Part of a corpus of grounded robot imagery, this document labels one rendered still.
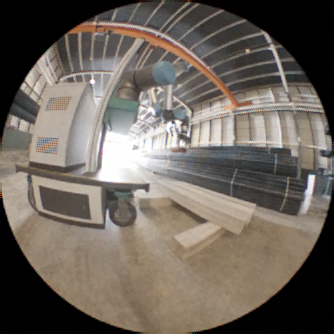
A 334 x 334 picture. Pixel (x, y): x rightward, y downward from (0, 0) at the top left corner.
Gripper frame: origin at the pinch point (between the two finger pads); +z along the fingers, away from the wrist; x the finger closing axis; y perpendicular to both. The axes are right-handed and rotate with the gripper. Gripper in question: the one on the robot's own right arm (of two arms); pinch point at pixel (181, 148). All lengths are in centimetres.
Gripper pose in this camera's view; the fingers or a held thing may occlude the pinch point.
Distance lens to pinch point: 98.3
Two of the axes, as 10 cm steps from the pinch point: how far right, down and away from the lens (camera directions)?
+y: 5.7, 1.2, -8.1
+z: -1.4, 9.9, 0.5
